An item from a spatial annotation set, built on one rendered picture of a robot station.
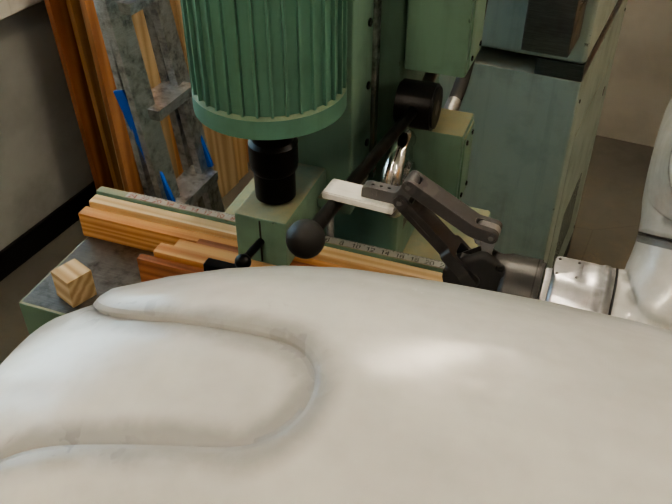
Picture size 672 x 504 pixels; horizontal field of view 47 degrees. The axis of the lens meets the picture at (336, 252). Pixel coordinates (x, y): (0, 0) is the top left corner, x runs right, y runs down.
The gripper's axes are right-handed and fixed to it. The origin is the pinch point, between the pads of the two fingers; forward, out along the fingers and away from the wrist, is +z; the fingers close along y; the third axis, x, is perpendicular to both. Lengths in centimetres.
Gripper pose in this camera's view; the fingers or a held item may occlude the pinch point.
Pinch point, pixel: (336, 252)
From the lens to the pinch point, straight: 77.4
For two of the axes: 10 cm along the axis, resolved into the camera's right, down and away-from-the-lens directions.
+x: -3.5, 5.1, -7.9
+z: -9.4, -2.2, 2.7
